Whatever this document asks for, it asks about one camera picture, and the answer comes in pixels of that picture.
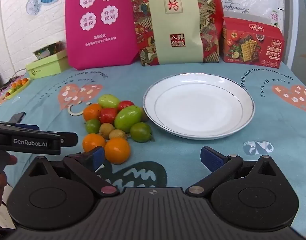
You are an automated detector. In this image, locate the printed paper box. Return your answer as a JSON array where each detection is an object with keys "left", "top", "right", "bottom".
[{"left": 33, "top": 41, "right": 67, "bottom": 60}]

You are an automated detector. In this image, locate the red cracker box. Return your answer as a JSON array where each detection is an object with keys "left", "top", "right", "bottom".
[{"left": 220, "top": 17, "right": 286, "bottom": 69}]

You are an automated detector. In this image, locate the orange mandarin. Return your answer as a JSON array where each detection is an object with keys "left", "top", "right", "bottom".
[
  {"left": 83, "top": 103, "right": 103, "bottom": 121},
  {"left": 82, "top": 133, "right": 107, "bottom": 153},
  {"left": 104, "top": 137, "right": 131, "bottom": 165}
]

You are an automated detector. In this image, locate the red patterned gift bag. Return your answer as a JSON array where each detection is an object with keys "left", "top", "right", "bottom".
[{"left": 128, "top": 0, "right": 224, "bottom": 67}]

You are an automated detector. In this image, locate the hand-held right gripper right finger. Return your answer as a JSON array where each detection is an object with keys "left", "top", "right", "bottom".
[{"left": 185, "top": 146, "right": 280, "bottom": 197}]

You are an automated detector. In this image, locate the white metal post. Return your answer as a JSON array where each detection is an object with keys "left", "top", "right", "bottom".
[{"left": 277, "top": 0, "right": 303, "bottom": 68}]

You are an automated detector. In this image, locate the green tomato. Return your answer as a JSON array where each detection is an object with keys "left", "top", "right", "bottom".
[
  {"left": 85, "top": 119, "right": 101, "bottom": 134},
  {"left": 130, "top": 122, "right": 152, "bottom": 143}
]

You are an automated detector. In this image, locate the pink tote bag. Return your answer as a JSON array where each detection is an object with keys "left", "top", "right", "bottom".
[{"left": 65, "top": 0, "right": 140, "bottom": 71}]

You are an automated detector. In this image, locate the white ceramic plate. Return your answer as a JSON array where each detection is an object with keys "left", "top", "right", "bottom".
[{"left": 142, "top": 73, "right": 256, "bottom": 140}]

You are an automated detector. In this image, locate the red tomato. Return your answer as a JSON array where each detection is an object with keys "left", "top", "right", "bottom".
[
  {"left": 99, "top": 108, "right": 118, "bottom": 124},
  {"left": 117, "top": 100, "right": 135, "bottom": 111}
]

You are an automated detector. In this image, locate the yellow-green fruit tray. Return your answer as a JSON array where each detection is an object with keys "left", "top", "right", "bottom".
[{"left": 4, "top": 77, "right": 31, "bottom": 100}]

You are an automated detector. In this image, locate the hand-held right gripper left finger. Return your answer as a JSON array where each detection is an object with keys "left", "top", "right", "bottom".
[{"left": 28, "top": 146, "right": 120, "bottom": 197}]

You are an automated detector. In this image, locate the large green jujube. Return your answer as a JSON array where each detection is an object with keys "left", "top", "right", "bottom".
[{"left": 114, "top": 106, "right": 143, "bottom": 133}]

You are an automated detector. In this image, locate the white floral bag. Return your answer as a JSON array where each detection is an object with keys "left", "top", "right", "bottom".
[{"left": 215, "top": 0, "right": 284, "bottom": 28}]

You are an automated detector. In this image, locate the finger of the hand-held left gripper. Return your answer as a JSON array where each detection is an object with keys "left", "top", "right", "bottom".
[
  {"left": 8, "top": 112, "right": 40, "bottom": 131},
  {"left": 60, "top": 132, "right": 79, "bottom": 147}
]

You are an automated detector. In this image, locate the round blue wall sticker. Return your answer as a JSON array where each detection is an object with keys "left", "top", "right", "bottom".
[{"left": 26, "top": 0, "right": 41, "bottom": 15}]

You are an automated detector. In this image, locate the small yellow-green jujube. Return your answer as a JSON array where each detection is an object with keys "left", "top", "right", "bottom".
[{"left": 98, "top": 94, "right": 120, "bottom": 109}]

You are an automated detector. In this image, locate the green cardboard box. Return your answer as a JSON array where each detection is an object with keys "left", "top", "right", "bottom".
[{"left": 26, "top": 49, "right": 70, "bottom": 80}]

